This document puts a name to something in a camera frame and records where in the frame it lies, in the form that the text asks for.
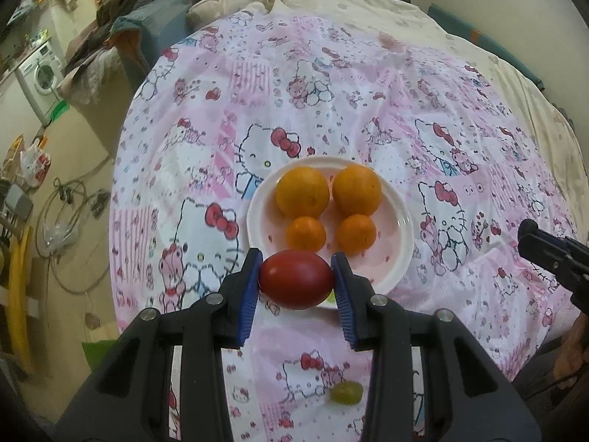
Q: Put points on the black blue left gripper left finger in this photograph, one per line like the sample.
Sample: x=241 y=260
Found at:
x=127 y=398

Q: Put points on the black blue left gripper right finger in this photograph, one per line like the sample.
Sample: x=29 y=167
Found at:
x=466 y=397

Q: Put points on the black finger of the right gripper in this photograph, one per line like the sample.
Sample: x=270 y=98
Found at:
x=565 y=258

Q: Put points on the red cherry tomato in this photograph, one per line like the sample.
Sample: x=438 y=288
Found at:
x=296 y=280

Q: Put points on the green grape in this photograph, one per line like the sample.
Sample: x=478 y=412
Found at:
x=346 y=393

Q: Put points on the small tangerine right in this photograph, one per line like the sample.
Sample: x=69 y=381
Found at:
x=356 y=234

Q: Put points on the small tangerine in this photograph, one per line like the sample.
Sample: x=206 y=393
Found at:
x=356 y=234
x=306 y=234

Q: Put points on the yellow plastic object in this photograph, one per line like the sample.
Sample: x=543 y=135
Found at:
x=16 y=309

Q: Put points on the white pink strawberry plate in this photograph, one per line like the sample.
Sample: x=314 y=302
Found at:
x=384 y=264

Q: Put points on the small tangerine left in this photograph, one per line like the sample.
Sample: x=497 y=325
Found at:
x=306 y=234

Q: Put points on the large orange right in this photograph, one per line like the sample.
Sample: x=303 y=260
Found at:
x=356 y=190

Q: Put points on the large orange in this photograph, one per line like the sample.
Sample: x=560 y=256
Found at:
x=356 y=190
x=302 y=192

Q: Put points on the large orange left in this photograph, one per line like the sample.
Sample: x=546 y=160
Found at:
x=302 y=192

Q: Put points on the white red plastic bag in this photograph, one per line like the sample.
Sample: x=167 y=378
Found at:
x=35 y=163

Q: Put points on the pink Hello Kitty bedsheet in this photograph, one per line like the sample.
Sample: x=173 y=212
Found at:
x=240 y=99

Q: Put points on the white washing machine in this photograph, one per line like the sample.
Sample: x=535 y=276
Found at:
x=39 y=75

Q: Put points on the pile of clothes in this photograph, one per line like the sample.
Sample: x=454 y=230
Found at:
x=135 y=37

